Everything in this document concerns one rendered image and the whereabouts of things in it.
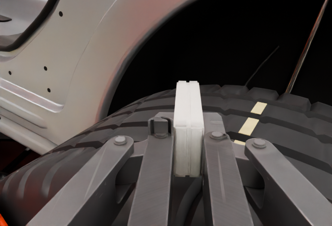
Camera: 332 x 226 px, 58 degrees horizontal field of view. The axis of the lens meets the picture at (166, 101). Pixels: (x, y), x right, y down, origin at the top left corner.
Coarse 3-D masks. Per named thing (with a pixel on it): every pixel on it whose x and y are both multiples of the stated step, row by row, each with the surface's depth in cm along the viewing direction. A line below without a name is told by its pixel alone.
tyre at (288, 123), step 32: (160, 96) 37; (224, 96) 32; (256, 96) 31; (288, 96) 31; (96, 128) 32; (128, 128) 27; (224, 128) 25; (256, 128) 24; (288, 128) 25; (320, 128) 26; (64, 160) 24; (320, 160) 21; (0, 192) 26; (32, 192) 23; (192, 192) 18; (192, 224) 16; (256, 224) 15
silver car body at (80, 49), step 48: (0, 0) 184; (48, 0) 66; (96, 0) 58; (144, 0) 50; (0, 48) 80; (48, 48) 69; (96, 48) 59; (0, 96) 81; (48, 96) 75; (96, 96) 63; (48, 144) 78
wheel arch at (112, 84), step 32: (192, 0) 47; (224, 0) 66; (256, 0) 71; (288, 0) 68; (160, 32) 56; (192, 32) 77; (224, 32) 78; (256, 32) 74; (288, 32) 71; (320, 32) 67; (128, 64) 59; (160, 64) 77; (192, 64) 86; (224, 64) 81; (256, 64) 77; (288, 64) 73; (320, 64) 70; (128, 96) 72; (320, 96) 72
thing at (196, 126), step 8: (192, 88) 19; (192, 96) 18; (200, 96) 18; (192, 104) 17; (200, 104) 17; (192, 112) 16; (200, 112) 16; (192, 120) 15; (200, 120) 15; (192, 128) 14; (200, 128) 14; (192, 136) 14; (200, 136) 14; (192, 144) 15; (200, 144) 15; (192, 152) 15; (200, 152) 15; (192, 160) 15; (200, 160) 15; (192, 168) 15; (200, 168) 15; (192, 176) 15
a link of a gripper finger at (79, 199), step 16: (112, 144) 13; (128, 144) 13; (96, 160) 12; (112, 160) 12; (80, 176) 11; (96, 176) 11; (112, 176) 12; (64, 192) 10; (80, 192) 10; (96, 192) 11; (112, 192) 12; (128, 192) 14; (48, 208) 10; (64, 208) 10; (80, 208) 10; (96, 208) 11; (112, 208) 12; (32, 224) 9; (48, 224) 9; (64, 224) 9; (80, 224) 10; (96, 224) 11
